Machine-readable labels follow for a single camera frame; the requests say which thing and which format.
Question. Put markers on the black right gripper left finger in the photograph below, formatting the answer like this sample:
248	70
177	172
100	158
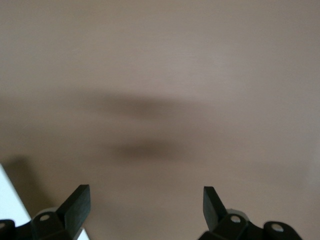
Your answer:
77	210

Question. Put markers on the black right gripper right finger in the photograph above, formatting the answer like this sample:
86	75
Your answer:
215	215

